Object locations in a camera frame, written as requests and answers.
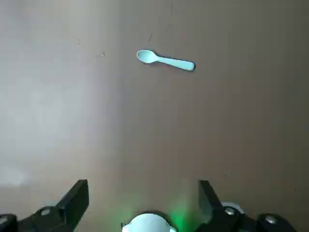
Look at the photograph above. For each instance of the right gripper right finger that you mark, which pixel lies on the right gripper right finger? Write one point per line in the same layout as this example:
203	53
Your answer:
217	217

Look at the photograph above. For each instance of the small pale green spoon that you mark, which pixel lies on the small pale green spoon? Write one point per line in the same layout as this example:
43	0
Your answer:
166	60

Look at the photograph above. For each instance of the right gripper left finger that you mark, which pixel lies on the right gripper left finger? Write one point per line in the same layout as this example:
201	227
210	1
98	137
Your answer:
60	212

